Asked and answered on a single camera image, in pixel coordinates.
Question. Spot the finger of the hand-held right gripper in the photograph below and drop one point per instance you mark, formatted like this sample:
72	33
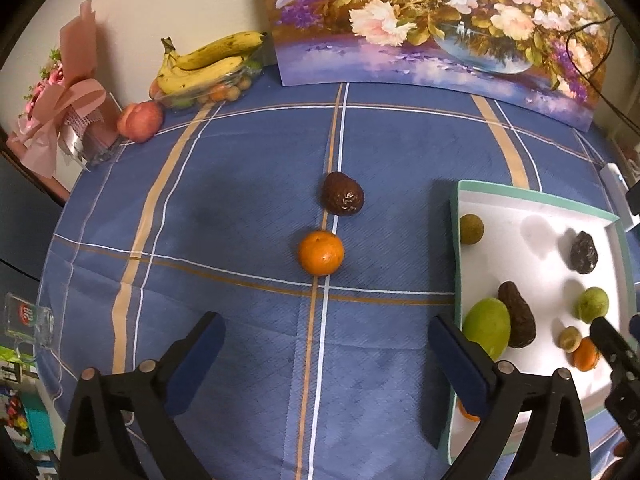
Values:
612	347

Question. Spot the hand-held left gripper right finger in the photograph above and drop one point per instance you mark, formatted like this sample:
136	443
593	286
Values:
460	360

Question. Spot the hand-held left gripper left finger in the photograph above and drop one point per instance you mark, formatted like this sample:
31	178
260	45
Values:
200	355

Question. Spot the orange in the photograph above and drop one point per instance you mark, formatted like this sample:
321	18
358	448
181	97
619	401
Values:
586	357
321	253

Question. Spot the green mango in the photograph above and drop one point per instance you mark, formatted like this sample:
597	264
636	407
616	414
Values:
486	327

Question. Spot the small pale tan fruit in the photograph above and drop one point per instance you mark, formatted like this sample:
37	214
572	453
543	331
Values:
569	337

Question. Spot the large dark wrinkled fruit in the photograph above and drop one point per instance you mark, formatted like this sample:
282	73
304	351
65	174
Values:
584	253

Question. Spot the white tray with teal rim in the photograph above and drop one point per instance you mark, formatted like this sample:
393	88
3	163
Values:
530	265

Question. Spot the pile of small round fruits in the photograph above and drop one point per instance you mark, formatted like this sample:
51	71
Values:
222	94

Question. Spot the round green fruit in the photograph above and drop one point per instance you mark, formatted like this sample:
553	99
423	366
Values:
590	302

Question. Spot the brown avocado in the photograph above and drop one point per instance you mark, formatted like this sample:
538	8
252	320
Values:
519	317

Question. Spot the small olive round fruit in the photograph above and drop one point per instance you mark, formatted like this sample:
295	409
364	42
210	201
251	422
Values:
471	228

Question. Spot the blue plaid tablecloth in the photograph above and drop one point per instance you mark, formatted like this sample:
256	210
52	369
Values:
225	200

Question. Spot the white device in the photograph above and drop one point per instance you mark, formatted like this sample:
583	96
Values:
612	180

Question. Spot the teal box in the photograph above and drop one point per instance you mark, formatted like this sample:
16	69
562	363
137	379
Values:
39	422

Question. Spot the glass mug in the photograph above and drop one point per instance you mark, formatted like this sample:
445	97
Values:
27	325

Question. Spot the small brown wrinkled fruit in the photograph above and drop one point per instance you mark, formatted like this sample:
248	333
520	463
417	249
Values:
343	194

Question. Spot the clear plastic box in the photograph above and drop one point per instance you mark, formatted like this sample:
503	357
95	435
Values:
100	147

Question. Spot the red peach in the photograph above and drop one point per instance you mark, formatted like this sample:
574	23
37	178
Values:
140	122

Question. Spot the glass bowl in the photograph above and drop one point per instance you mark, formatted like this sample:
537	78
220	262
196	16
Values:
240	80

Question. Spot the yellow banana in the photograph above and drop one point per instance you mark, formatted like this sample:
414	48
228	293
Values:
195	76
220	50

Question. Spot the pink wrapped bouquet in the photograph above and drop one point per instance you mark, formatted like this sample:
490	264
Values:
65	105

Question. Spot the flower painting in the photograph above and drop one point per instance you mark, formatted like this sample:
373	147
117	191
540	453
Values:
400	55

